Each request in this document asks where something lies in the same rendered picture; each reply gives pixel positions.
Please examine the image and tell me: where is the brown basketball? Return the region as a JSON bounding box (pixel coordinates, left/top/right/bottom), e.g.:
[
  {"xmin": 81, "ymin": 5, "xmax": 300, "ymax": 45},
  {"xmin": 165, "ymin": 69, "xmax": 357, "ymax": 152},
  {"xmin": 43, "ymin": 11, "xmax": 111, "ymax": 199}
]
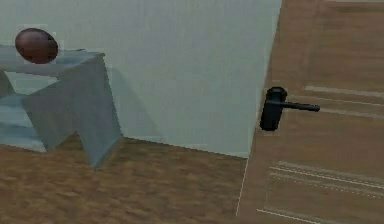
[{"xmin": 14, "ymin": 27, "xmax": 60, "ymax": 65}]

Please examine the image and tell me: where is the grey shelf table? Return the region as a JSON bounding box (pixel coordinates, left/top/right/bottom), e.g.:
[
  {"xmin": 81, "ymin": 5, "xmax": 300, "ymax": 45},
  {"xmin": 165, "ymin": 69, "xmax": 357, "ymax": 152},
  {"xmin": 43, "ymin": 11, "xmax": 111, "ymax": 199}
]
[{"xmin": 0, "ymin": 44, "xmax": 123, "ymax": 169}]

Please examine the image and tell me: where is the brown wooden room door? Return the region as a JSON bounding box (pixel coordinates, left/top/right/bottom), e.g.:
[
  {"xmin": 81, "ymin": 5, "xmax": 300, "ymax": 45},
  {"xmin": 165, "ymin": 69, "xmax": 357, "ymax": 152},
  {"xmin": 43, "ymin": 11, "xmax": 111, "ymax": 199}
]
[{"xmin": 235, "ymin": 0, "xmax": 384, "ymax": 224}]

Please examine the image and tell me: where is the black door handle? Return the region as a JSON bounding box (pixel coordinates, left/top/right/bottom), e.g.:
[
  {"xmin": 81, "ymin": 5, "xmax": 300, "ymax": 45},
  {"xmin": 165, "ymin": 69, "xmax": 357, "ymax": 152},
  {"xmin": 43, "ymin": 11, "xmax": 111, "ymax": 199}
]
[{"xmin": 259, "ymin": 86, "xmax": 321, "ymax": 132}]

